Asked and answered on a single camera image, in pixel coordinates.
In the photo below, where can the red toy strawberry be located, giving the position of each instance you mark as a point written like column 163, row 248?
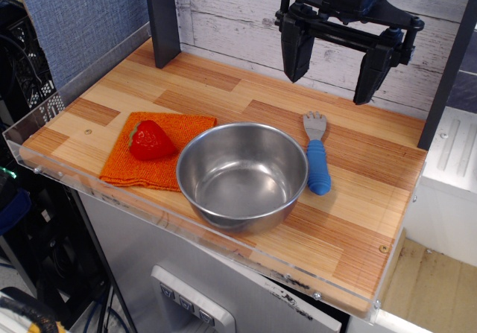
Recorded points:
column 148, row 141

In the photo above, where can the blue handled metal fork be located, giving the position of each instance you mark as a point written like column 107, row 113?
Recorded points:
column 319, row 180

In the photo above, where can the dark grey right post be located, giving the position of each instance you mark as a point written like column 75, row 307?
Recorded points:
column 456, row 56

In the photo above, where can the black plastic crate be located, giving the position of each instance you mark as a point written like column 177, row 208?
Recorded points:
column 25, row 75

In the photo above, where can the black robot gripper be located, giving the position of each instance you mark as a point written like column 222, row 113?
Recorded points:
column 383, row 32

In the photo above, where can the clear acrylic table guard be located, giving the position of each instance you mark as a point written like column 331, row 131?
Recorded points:
column 334, row 249

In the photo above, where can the orange knitted towel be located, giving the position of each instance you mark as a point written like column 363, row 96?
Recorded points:
column 123, row 169

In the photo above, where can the silver toy fridge cabinet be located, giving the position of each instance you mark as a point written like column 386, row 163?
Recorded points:
column 132, row 247

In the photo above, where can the stainless steel bowl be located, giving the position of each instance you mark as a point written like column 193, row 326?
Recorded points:
column 244, row 177

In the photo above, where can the white ridged side counter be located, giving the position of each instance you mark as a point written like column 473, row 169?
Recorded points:
column 442, row 213

